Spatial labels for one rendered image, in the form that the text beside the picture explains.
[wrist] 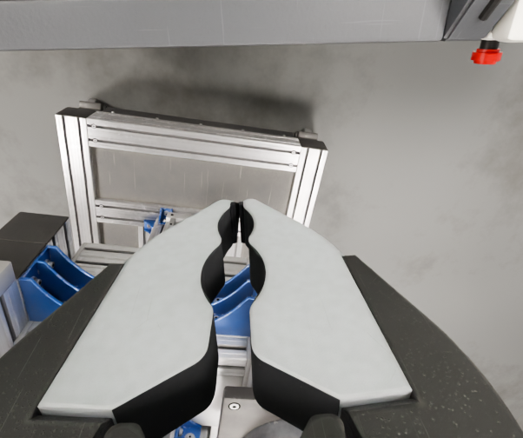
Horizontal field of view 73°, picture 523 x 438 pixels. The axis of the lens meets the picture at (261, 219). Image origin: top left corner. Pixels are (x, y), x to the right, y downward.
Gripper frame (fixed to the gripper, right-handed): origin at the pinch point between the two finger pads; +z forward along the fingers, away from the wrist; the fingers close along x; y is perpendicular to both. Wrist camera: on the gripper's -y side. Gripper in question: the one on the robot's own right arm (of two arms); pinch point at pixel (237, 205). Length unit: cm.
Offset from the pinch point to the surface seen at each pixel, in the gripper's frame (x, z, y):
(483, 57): 32, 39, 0
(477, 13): 20.3, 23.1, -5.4
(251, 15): 1.0, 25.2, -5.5
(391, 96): 52, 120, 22
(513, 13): 23.1, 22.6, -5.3
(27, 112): -80, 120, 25
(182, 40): -5.4, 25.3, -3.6
